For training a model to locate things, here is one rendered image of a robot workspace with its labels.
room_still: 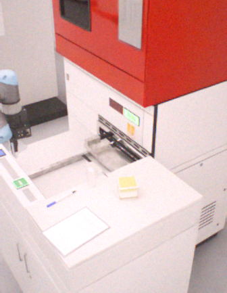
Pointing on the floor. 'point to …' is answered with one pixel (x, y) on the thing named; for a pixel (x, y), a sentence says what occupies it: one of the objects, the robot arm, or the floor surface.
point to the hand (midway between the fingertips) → (13, 155)
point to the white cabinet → (13, 252)
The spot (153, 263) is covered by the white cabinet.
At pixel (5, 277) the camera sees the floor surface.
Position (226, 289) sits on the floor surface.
